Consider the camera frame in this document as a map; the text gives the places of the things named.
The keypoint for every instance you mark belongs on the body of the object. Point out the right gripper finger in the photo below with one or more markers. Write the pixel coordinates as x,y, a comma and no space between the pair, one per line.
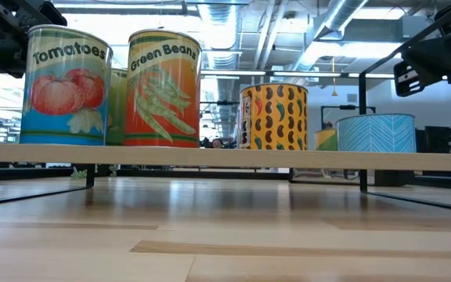
405,80

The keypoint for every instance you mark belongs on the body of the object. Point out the blue chevron short can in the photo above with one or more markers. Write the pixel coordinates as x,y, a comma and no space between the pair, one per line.
376,133

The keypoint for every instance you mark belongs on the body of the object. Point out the blue tomatoes can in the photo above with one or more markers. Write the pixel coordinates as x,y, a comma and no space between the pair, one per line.
65,94

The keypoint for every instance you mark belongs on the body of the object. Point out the yellow green short can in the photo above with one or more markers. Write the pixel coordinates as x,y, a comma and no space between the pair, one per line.
325,140

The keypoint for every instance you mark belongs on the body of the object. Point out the green tall can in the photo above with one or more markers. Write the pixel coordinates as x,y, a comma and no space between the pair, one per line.
116,105

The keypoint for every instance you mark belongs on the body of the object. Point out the yellow bean pattern can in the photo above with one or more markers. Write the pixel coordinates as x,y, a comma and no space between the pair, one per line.
272,117

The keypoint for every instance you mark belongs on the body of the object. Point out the orange green beans can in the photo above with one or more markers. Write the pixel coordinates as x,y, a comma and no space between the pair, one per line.
163,94

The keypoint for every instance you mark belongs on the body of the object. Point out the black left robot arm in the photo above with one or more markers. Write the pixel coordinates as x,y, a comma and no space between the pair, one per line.
45,11

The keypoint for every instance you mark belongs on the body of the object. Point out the black equipment box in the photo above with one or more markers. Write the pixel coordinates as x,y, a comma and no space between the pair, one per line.
439,139

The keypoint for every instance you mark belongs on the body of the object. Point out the yellow hanging object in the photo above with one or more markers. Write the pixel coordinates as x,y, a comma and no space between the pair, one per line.
334,92

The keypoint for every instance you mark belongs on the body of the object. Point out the ceiling light strip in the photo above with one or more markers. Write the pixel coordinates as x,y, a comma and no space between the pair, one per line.
307,74
233,73

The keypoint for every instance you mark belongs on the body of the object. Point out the small green succulent plant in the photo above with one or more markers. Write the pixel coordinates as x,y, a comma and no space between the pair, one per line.
77,174

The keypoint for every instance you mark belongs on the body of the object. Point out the person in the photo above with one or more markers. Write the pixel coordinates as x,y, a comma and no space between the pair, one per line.
217,143

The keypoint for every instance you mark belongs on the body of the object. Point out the black background frame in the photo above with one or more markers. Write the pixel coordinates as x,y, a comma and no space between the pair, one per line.
347,107

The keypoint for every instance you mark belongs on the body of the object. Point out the silver ventilation duct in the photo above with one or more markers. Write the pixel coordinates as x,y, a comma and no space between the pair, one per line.
219,31
339,15

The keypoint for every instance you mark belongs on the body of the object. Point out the black aluminium table frame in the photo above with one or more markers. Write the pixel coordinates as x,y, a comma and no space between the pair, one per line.
210,173

